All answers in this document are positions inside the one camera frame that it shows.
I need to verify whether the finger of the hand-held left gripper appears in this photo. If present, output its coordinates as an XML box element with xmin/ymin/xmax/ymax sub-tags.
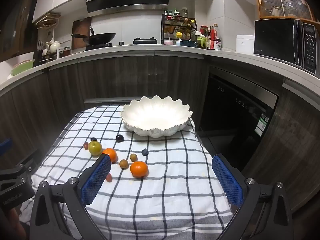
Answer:
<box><xmin>0</xmin><ymin>163</ymin><xmax>34</xmax><ymax>183</ymax></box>
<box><xmin>0</xmin><ymin>137</ymin><xmax>13</xmax><ymax>157</ymax></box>

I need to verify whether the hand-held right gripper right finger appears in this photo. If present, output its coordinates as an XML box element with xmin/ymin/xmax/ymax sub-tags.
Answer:
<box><xmin>212</xmin><ymin>153</ymin><xmax>293</xmax><ymax>240</ymax></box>

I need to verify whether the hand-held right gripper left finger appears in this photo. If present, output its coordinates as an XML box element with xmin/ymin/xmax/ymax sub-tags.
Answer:
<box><xmin>29</xmin><ymin>154</ymin><xmax>112</xmax><ymax>240</ymax></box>

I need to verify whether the orange mandarin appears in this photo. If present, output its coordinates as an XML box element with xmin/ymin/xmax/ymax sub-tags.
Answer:
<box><xmin>130</xmin><ymin>161</ymin><xmax>148</xmax><ymax>179</ymax></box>
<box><xmin>102</xmin><ymin>148</ymin><xmax>118</xmax><ymax>164</ymax></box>

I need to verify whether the yellow green plum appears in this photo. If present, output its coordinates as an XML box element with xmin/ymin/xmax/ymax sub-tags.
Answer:
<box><xmin>88</xmin><ymin>141</ymin><xmax>103</xmax><ymax>156</ymax></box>

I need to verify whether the white scalloped bowl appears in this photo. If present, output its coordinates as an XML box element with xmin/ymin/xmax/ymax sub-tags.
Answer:
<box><xmin>120</xmin><ymin>95</ymin><xmax>193</xmax><ymax>138</ymax></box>

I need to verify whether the black built-in dishwasher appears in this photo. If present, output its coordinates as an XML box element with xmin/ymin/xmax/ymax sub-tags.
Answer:
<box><xmin>200</xmin><ymin>67</ymin><xmax>279</xmax><ymax>170</ymax></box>

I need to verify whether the white checked cloth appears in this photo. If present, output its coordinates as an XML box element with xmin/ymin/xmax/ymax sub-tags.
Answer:
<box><xmin>21</xmin><ymin>104</ymin><xmax>234</xmax><ymax>240</ymax></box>

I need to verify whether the green bowl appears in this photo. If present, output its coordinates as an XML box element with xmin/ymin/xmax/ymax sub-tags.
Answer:
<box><xmin>11</xmin><ymin>59</ymin><xmax>35</xmax><ymax>76</ymax></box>

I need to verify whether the dark wood base cabinet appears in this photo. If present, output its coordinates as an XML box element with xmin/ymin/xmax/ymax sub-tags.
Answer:
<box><xmin>0</xmin><ymin>55</ymin><xmax>210</xmax><ymax>160</ymax></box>

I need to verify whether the white teapot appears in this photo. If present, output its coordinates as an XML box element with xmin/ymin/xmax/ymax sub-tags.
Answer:
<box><xmin>49</xmin><ymin>41</ymin><xmax>62</xmax><ymax>53</ymax></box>

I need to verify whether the white rice cooker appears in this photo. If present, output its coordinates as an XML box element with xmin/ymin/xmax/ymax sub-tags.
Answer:
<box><xmin>236</xmin><ymin>35</ymin><xmax>255</xmax><ymax>53</ymax></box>

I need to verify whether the wooden cutting board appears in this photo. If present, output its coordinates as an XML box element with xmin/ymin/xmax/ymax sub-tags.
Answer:
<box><xmin>72</xmin><ymin>18</ymin><xmax>92</xmax><ymax>50</ymax></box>

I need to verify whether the black wok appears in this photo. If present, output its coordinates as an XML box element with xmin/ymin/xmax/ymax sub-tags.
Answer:
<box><xmin>71</xmin><ymin>26</ymin><xmax>117</xmax><ymax>46</ymax></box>

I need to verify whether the black stove pot support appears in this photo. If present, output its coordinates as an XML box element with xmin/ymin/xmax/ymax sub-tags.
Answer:
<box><xmin>133</xmin><ymin>37</ymin><xmax>157</xmax><ymax>45</ymax></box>

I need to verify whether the red cap oil bottle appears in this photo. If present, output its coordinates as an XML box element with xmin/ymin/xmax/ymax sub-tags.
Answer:
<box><xmin>209</xmin><ymin>24</ymin><xmax>218</xmax><ymax>49</ymax></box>

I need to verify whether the black microwave oven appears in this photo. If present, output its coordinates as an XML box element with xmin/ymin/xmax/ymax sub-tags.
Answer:
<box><xmin>254</xmin><ymin>19</ymin><xmax>320</xmax><ymax>77</ymax></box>

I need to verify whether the black spice rack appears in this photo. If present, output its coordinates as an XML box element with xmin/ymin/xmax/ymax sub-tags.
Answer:
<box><xmin>161</xmin><ymin>13</ymin><xmax>198</xmax><ymax>45</ymax></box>

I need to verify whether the wooden glass-door cabinet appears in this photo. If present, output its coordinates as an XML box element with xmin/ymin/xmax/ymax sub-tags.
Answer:
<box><xmin>255</xmin><ymin>0</ymin><xmax>314</xmax><ymax>20</ymax></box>

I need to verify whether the wall-mounted wire rack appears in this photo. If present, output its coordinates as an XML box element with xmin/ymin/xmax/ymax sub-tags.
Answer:
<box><xmin>35</xmin><ymin>12</ymin><xmax>61</xmax><ymax>29</ymax></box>

